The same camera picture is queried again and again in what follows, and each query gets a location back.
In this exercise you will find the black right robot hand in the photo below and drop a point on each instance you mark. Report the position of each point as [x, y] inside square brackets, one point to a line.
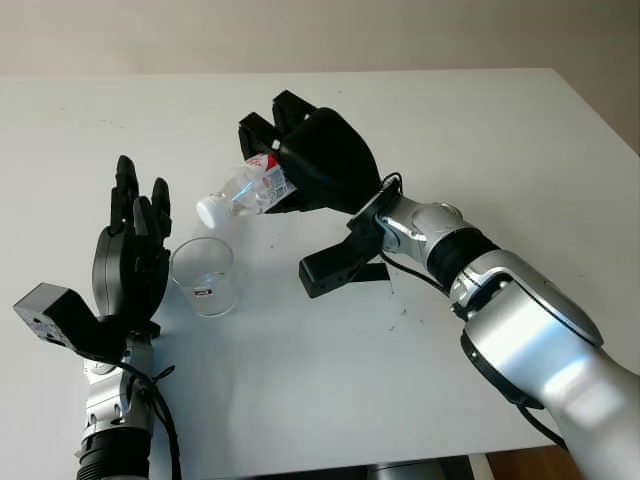
[330, 155]

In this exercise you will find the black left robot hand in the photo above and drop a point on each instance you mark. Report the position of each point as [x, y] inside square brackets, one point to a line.
[117, 270]

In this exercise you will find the clear water bottle red label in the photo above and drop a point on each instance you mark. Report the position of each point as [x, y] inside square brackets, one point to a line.
[240, 192]

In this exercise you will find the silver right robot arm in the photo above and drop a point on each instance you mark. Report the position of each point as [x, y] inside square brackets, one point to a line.
[525, 320]

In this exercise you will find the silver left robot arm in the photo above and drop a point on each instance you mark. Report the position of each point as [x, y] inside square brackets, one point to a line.
[117, 400]

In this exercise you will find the clear plastic cup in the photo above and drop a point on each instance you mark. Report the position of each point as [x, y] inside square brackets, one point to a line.
[207, 295]

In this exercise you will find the black tape strip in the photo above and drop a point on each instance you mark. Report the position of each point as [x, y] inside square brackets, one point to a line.
[375, 272]

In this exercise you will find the dark grey robot torso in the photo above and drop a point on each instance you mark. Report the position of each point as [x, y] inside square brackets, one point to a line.
[420, 470]

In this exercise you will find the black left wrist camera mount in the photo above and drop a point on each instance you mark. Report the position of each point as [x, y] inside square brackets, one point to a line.
[55, 315]

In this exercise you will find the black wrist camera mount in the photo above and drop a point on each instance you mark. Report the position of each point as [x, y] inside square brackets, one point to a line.
[335, 265]
[55, 315]

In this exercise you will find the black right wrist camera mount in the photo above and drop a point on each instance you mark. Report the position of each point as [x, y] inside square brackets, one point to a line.
[335, 265]

